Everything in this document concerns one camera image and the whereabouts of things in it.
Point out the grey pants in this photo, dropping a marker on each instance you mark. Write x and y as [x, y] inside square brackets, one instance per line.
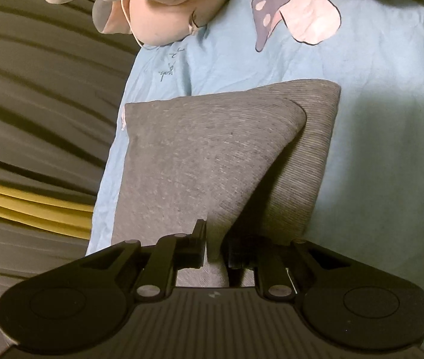
[197, 149]

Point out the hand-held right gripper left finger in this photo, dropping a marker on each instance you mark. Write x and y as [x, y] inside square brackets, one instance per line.
[200, 247]

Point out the blue mushroom print bed sheet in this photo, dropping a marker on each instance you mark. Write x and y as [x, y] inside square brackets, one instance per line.
[384, 119]

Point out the yellow curtain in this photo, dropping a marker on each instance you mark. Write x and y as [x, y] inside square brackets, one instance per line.
[28, 205]

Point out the large pink plush toy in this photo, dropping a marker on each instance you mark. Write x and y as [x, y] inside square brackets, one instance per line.
[174, 11]

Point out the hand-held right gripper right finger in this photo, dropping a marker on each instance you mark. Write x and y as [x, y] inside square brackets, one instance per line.
[234, 255]

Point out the grey curtain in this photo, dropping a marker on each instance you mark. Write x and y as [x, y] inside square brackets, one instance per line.
[36, 101]

